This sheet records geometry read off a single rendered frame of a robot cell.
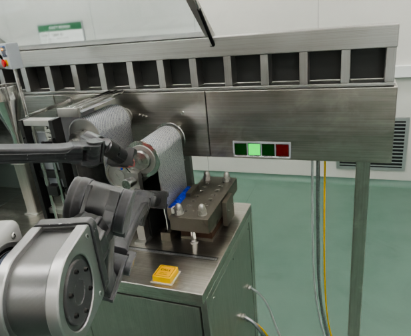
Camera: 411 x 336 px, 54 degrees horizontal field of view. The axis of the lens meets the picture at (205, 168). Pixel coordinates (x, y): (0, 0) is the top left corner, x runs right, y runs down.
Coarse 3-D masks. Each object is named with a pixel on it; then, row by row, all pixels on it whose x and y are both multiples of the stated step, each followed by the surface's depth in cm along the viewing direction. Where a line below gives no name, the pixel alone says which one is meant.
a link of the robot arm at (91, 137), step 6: (90, 132) 137; (84, 138) 134; (90, 138) 135; (96, 138) 130; (102, 138) 137; (90, 144) 126; (96, 144) 127; (102, 144) 130; (102, 150) 130; (102, 156) 131; (102, 162) 132
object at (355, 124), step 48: (48, 96) 200; (144, 96) 181; (192, 96) 173; (240, 96) 166; (288, 96) 159; (336, 96) 153; (384, 96) 147; (192, 144) 182; (336, 144) 160; (384, 144) 154
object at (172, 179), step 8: (176, 160) 169; (168, 168) 162; (176, 168) 169; (184, 168) 177; (160, 176) 156; (168, 176) 162; (176, 176) 169; (184, 176) 177; (160, 184) 157; (168, 184) 163; (176, 184) 170; (184, 184) 178; (176, 192) 170; (168, 200) 163
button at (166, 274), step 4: (160, 268) 143; (164, 268) 143; (168, 268) 142; (172, 268) 142; (176, 268) 142; (156, 272) 141; (160, 272) 141; (164, 272) 140; (168, 272) 140; (172, 272) 140; (176, 272) 141; (156, 276) 139; (160, 276) 138; (164, 276) 138; (168, 276) 138; (172, 276) 138; (156, 280) 139; (160, 280) 139; (164, 280) 138; (168, 280) 137; (172, 280) 138
